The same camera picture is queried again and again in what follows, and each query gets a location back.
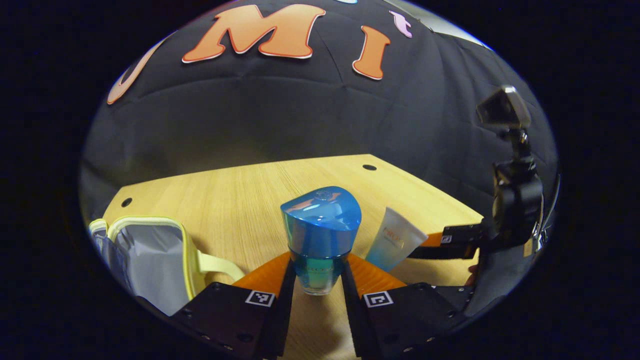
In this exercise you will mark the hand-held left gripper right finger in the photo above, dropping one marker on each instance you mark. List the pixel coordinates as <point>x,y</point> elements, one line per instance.
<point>350,310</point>

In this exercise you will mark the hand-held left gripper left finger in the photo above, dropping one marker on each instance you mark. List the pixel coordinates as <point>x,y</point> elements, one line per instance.
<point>286,300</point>

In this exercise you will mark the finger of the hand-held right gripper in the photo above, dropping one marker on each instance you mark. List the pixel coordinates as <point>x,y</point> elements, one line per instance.
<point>462,235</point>

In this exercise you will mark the white and blue tube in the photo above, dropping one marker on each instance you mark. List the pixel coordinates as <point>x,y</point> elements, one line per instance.
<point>397,237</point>

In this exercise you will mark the blue capped glass bottle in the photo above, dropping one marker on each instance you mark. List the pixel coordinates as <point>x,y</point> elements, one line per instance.
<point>320,225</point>

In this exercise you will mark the pale yellow suitcase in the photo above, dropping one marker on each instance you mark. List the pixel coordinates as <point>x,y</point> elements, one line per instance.
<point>155,260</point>

